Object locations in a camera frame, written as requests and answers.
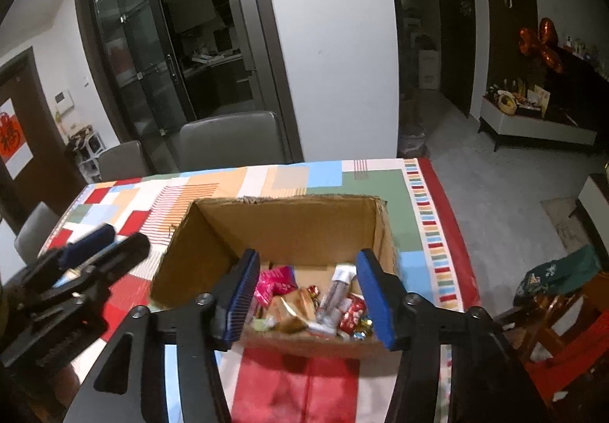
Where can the red wooden chair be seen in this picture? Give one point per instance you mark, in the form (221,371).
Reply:
(566,332)

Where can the red door poster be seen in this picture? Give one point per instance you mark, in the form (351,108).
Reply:
(12,137)

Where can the dark wall sideboard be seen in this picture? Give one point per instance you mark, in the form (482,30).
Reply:
(580,85)

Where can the colourful patchwork tablecloth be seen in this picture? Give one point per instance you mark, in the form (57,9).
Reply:
(295,385)

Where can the red snack packet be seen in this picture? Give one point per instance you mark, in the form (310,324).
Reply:
(353,311)

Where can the orange yellow snack packet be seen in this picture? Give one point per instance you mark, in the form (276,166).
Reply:
(361,328)

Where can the bag on floor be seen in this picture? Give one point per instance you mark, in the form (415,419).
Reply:
(411,137)

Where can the white box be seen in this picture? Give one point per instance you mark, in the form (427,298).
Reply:
(428,68)

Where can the low white cabinet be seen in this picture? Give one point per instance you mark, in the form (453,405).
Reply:
(537,130)

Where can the dark wardrobe door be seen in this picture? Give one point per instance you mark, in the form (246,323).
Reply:
(509,23)

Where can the brown wooden door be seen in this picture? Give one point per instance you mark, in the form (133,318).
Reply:
(47,166)

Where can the grey upholstered chair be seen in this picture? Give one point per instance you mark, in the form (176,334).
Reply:
(123,161)
(35,232)
(228,140)

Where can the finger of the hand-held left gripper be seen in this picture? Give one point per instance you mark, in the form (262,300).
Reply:
(90,242)
(121,254)

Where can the green white candy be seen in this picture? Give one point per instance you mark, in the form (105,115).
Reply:
(259,324)

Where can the small storage shelf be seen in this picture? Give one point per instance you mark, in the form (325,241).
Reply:
(85,151)

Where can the plain white snack packet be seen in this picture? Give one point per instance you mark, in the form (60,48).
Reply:
(321,329)

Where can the dark room door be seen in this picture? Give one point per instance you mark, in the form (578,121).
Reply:
(456,23)

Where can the woven fruit basket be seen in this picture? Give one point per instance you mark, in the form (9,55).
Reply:
(506,101)

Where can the white black snack packet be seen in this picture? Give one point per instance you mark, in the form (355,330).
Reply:
(334,292)

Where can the green cloth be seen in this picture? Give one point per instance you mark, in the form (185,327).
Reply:
(556,275)

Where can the dark sliding glass door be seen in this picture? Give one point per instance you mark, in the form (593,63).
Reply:
(133,47)

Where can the clear bread packet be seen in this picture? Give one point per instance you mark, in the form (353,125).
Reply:
(292,306)

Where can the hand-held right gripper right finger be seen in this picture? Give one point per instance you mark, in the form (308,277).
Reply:
(376,304)

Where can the pink snack packet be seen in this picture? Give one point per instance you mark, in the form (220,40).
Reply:
(275,282)

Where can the brown cardboard box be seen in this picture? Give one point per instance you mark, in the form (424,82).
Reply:
(209,256)

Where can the orange foil balloons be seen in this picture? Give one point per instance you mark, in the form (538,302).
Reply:
(540,44)

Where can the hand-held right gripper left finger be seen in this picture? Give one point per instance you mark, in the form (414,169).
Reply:
(240,299)

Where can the white wall intercom panel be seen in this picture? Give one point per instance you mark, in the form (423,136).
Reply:
(64,101)

